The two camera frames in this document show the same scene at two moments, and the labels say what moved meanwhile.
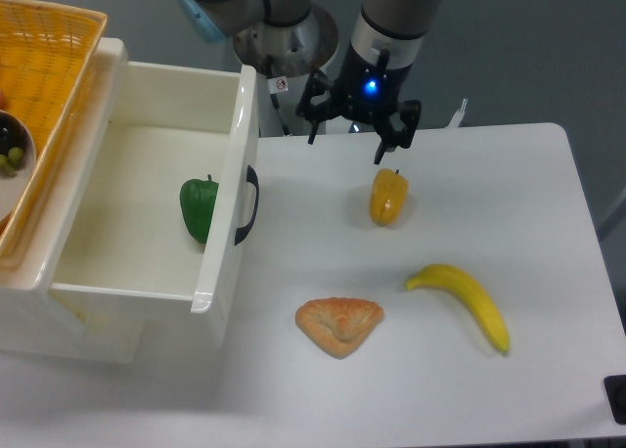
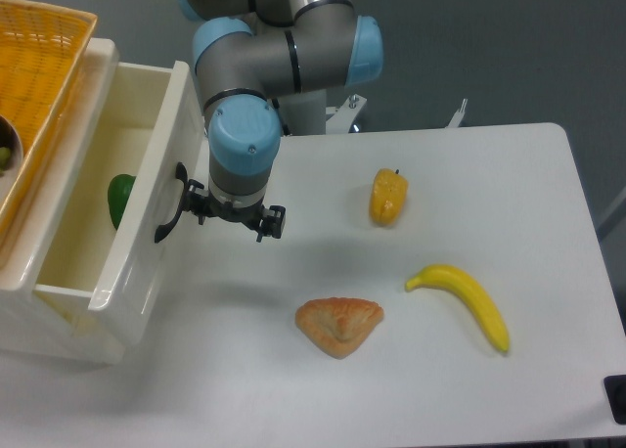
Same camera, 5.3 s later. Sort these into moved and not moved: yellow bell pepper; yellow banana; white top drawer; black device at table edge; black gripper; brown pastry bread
Moved: white top drawer; black gripper
Not moved: black device at table edge; yellow bell pepper; brown pastry bread; yellow banana
